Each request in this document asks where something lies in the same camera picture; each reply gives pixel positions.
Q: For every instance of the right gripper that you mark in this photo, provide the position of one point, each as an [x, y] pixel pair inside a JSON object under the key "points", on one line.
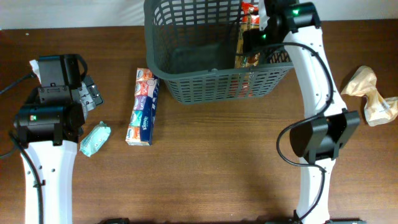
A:
{"points": [[250, 38]]}

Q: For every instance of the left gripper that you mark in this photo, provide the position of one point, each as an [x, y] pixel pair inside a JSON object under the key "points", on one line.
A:
{"points": [[90, 93]]}

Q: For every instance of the spaghetti pasta package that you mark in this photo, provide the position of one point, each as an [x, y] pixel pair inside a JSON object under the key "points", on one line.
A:
{"points": [[249, 20]]}

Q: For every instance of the grey plastic basket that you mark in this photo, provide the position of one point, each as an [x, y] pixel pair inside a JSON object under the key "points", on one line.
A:
{"points": [[195, 47]]}

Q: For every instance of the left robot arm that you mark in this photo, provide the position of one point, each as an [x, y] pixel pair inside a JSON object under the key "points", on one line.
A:
{"points": [[48, 127]]}

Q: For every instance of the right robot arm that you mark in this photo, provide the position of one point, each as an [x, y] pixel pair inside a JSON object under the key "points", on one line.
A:
{"points": [[317, 139]]}

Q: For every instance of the light green wipes pack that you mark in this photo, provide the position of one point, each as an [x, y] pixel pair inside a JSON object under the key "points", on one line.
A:
{"points": [[95, 139]]}

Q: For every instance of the tissue packs multipack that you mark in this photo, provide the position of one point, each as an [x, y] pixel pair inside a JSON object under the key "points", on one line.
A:
{"points": [[141, 124]]}

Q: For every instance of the crumpled beige paper bag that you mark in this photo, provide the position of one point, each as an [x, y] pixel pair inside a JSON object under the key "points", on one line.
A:
{"points": [[377, 110]]}

